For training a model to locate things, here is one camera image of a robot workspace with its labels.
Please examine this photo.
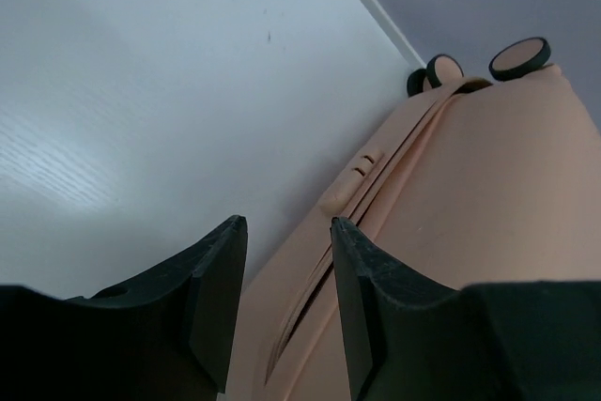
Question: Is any pink hard-shell suitcase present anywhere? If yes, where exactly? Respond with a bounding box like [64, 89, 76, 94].
[225, 37, 600, 400]

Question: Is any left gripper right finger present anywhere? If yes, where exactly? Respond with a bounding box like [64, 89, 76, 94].
[331, 218, 470, 400]

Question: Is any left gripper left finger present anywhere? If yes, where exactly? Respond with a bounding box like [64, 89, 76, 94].
[66, 215, 247, 400]

